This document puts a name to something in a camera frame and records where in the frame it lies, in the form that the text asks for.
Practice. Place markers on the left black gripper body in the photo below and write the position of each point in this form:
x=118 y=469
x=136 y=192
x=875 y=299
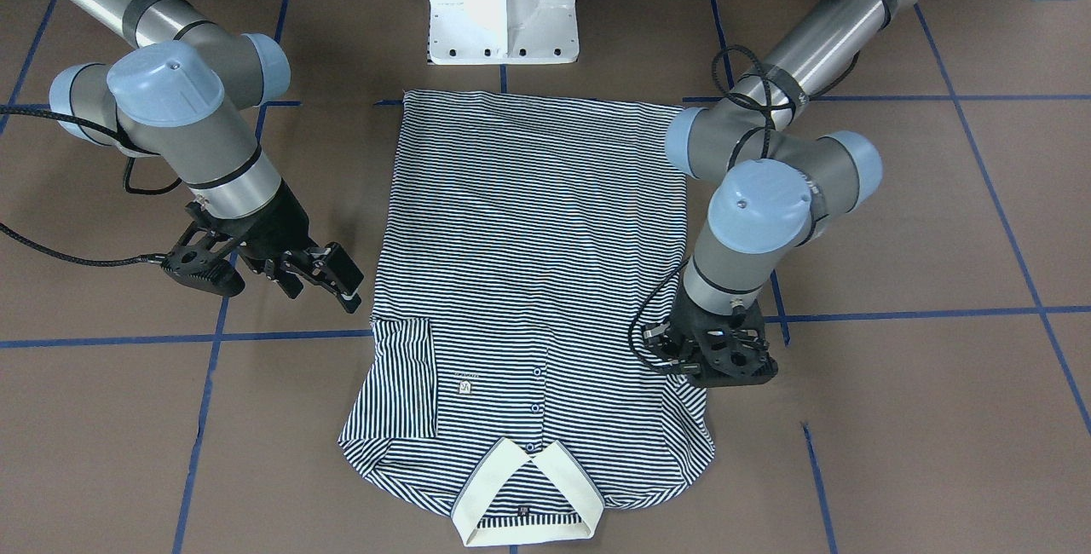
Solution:
x=687 y=312

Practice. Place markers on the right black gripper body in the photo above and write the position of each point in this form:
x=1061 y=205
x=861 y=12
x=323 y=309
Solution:
x=283 y=222

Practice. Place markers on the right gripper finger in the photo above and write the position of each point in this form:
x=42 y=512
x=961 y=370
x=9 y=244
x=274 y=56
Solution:
x=332 y=268
x=283 y=277

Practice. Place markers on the blue white striped polo shirt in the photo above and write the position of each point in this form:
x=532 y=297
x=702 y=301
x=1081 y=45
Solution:
x=524 y=235

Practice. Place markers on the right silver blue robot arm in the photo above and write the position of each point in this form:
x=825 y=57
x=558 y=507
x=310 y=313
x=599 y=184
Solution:
x=178 y=96

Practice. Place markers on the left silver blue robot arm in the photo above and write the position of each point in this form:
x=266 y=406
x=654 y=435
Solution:
x=930 y=154

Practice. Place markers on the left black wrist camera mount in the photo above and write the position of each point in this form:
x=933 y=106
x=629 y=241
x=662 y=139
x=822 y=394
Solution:
x=720 y=358

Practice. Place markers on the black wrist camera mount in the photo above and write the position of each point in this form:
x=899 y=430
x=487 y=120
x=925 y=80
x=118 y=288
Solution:
x=720 y=358
x=200 y=257

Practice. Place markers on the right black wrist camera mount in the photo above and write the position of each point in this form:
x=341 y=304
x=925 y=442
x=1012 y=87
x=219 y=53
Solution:
x=200 y=257

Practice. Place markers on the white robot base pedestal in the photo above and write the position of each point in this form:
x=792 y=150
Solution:
x=503 y=32

